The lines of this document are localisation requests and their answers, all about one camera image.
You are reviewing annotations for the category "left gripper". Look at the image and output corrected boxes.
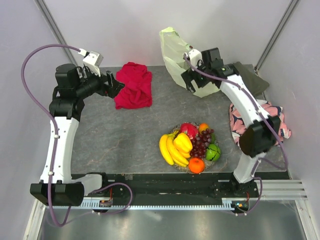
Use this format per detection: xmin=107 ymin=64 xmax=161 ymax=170
xmin=75 ymin=66 xmax=125 ymax=99

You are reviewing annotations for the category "pale green plastic bag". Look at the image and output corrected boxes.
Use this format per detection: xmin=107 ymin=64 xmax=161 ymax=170
xmin=159 ymin=27 xmax=219 ymax=98

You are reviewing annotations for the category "orange green mango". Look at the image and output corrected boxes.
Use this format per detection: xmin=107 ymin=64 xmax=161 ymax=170
xmin=198 ymin=123 xmax=216 ymax=143

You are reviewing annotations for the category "red dragon fruit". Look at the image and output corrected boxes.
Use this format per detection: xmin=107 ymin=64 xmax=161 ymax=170
xmin=179 ymin=122 xmax=199 ymax=140

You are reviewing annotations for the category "yellow bell pepper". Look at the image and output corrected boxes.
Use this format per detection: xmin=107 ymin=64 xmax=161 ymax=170
xmin=173 ymin=132 xmax=193 ymax=153

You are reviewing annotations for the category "olive green cloth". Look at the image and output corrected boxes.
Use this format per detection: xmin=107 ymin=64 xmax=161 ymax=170
xmin=233 ymin=61 xmax=270 ymax=97

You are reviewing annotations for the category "red grape bunch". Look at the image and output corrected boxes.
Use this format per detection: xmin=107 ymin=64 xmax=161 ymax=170
xmin=189 ymin=128 xmax=216 ymax=159

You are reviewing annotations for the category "yellow banana bunch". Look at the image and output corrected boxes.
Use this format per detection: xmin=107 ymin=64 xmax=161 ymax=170
xmin=158 ymin=130 xmax=189 ymax=168

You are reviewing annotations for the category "orange tangerine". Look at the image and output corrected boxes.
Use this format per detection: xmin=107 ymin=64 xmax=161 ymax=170
xmin=188 ymin=157 xmax=206 ymax=174

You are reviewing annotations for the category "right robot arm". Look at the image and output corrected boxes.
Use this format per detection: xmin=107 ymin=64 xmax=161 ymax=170
xmin=181 ymin=48 xmax=281 ymax=197

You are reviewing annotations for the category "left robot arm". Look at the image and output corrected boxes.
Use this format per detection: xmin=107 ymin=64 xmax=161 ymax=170
xmin=29 ymin=63 xmax=125 ymax=207

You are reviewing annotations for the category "red cloth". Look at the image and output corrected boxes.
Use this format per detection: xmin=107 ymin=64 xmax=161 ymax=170
xmin=114 ymin=62 xmax=153 ymax=110

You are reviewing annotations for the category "pink patterned cloth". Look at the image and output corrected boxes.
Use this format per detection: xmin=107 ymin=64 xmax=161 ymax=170
xmin=229 ymin=99 xmax=292 ymax=150

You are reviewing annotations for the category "speckled round plate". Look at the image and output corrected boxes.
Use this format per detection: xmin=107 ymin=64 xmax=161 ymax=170
xmin=158 ymin=122 xmax=222 ymax=174

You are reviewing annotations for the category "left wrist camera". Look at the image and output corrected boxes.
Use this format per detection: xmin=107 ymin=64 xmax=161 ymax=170
xmin=79 ymin=48 xmax=104 ymax=77

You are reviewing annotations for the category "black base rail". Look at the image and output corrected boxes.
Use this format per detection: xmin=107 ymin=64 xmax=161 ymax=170
xmin=69 ymin=171 xmax=258 ymax=207

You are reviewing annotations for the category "white cable duct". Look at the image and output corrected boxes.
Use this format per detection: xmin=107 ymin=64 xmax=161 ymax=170
xmin=73 ymin=197 xmax=249 ymax=211

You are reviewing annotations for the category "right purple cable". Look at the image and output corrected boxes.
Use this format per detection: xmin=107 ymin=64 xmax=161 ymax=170
xmin=183 ymin=56 xmax=289 ymax=216

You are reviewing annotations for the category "purple cable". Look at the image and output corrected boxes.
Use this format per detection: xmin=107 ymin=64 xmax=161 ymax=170
xmin=183 ymin=56 xmax=289 ymax=216
xmin=20 ymin=44 xmax=83 ymax=228

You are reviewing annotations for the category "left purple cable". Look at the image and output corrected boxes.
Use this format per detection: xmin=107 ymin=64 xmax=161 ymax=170
xmin=20 ymin=44 xmax=83 ymax=228

